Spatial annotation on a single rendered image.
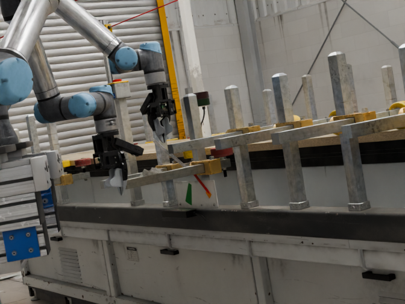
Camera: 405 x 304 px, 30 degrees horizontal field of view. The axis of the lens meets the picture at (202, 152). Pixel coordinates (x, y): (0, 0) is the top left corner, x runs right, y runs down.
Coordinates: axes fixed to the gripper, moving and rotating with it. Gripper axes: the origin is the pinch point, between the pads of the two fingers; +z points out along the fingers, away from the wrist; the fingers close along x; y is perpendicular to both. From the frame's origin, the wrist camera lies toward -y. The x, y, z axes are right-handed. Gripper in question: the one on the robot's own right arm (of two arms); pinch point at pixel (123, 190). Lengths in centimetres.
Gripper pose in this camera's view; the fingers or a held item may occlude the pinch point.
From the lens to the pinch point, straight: 252.3
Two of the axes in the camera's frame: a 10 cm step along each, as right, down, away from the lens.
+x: 5.6, -0.5, -8.2
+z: 1.6, 9.9, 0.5
